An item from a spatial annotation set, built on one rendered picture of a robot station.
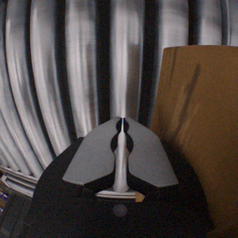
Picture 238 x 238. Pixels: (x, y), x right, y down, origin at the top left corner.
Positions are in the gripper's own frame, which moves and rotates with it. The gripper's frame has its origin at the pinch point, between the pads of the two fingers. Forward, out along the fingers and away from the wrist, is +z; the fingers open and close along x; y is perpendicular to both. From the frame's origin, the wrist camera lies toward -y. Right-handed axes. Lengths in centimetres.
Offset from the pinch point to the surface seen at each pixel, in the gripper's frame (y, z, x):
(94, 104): 1.1, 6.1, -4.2
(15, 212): 53, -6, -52
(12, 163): 22.3, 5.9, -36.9
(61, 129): 6.0, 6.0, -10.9
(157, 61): -5.5, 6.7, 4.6
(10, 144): 12.5, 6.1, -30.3
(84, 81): -2.6, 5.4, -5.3
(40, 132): 7.7, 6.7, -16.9
